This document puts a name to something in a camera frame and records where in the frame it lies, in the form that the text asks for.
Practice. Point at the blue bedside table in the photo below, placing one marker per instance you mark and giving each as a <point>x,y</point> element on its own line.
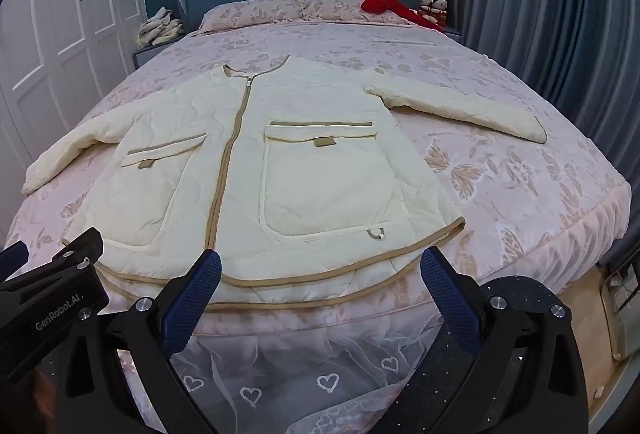
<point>452,31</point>
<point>155,53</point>

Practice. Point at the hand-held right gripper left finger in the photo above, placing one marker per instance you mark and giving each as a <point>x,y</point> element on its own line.
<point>192,304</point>

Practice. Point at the pink butterfly bedspread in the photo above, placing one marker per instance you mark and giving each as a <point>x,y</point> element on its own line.
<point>500,174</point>

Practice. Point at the pile of cream cloth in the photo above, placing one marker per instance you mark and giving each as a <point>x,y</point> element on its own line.
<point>160,27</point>

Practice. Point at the grey curtain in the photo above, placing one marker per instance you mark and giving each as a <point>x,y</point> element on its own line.
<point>545,13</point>

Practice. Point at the cream quilted blanket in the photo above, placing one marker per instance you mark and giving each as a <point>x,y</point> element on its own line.
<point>310,184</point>

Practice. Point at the red garment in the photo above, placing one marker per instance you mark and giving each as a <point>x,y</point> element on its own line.
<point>392,3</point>

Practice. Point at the pink butterfly pillow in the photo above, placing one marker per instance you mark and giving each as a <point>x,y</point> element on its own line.
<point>345,8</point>
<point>250,13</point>

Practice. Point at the white panelled wardrobe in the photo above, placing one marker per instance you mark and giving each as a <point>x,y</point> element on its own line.
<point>65,38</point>

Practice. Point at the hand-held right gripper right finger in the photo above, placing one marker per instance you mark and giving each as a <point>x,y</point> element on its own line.
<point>447,301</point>

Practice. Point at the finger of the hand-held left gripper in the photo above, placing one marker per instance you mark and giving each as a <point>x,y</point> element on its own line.
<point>80,246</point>
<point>12,256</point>

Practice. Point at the white lace bed skirt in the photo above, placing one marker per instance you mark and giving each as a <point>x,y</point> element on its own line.
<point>300,364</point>

